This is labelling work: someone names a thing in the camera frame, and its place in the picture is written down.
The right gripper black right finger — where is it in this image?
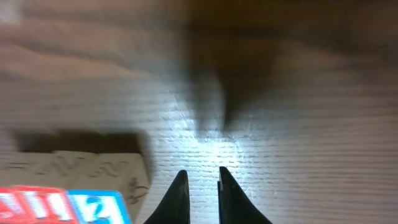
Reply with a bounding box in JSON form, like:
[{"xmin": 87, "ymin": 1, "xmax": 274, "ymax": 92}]
[{"xmin": 218, "ymin": 166, "xmax": 272, "ymax": 224}]

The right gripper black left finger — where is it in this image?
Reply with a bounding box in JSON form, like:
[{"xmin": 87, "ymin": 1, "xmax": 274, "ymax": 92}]
[{"xmin": 144, "ymin": 170, "xmax": 190, "ymax": 224}]

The blue 2 block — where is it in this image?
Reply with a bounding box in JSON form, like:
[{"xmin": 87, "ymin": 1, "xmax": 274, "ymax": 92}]
[{"xmin": 67, "ymin": 152, "xmax": 151, "ymax": 224}]

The red I block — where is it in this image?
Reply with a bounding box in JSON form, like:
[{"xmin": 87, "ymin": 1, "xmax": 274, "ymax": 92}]
[{"xmin": 12, "ymin": 150, "xmax": 103, "ymax": 224}]

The red A block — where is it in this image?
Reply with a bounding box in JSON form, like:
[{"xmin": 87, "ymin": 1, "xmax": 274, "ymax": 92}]
[{"xmin": 0, "ymin": 152, "xmax": 55, "ymax": 224}]

